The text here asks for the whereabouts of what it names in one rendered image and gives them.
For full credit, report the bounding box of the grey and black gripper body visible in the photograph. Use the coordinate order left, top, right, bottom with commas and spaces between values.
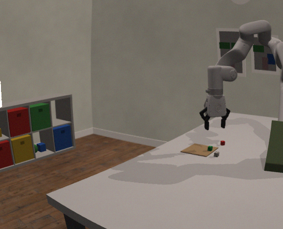
205, 94, 226, 117

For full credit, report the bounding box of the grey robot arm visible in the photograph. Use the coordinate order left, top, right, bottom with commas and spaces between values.
206, 20, 283, 121

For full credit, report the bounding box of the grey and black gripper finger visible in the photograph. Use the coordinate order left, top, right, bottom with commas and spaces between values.
221, 108, 230, 128
199, 107, 210, 130

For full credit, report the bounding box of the brown square mat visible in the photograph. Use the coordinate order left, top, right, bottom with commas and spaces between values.
180, 143, 218, 157

